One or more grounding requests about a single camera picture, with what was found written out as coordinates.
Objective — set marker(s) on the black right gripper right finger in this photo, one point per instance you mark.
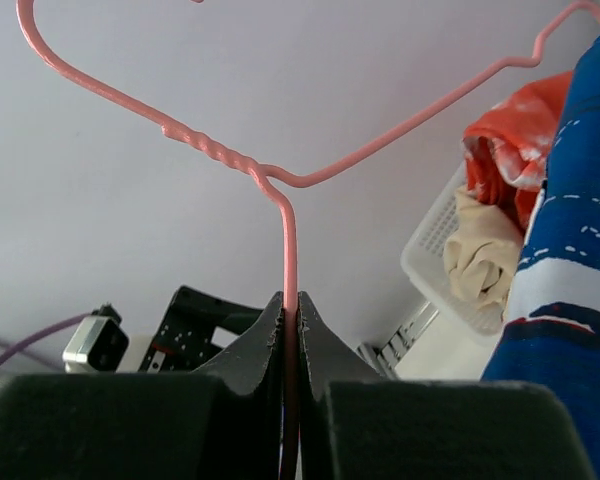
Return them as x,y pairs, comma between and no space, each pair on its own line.
357,424

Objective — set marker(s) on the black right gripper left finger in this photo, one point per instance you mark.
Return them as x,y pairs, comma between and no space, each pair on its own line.
220,421

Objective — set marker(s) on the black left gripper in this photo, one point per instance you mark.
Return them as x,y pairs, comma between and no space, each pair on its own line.
195,328

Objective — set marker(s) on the pink hanger with blue trousers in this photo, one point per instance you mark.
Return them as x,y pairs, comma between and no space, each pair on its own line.
261,173

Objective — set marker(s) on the beige drawstring trousers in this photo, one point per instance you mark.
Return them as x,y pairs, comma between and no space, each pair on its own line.
480,258

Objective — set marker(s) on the blue patterned trousers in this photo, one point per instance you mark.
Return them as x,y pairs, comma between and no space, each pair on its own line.
551,330

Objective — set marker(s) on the orange white patterned trousers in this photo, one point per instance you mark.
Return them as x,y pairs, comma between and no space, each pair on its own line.
506,149

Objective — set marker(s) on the white plastic basket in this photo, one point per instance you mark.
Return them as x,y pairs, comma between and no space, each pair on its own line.
422,262

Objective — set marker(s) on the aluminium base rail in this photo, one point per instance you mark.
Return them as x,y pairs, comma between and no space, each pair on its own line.
386,357

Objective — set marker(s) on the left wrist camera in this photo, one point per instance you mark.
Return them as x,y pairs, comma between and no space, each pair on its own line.
99,344

